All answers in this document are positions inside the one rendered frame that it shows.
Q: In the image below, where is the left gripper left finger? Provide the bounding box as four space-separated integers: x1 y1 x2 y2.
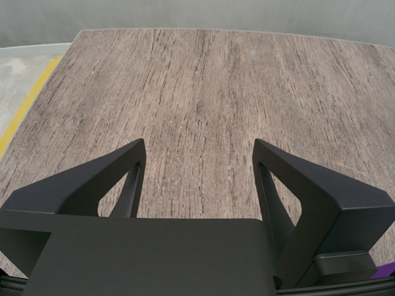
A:
0 138 146 218

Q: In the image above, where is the purple striped necktie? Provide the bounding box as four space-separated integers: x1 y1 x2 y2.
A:
371 263 395 279

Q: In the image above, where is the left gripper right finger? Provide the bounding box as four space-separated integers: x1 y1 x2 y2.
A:
252 138 395 288

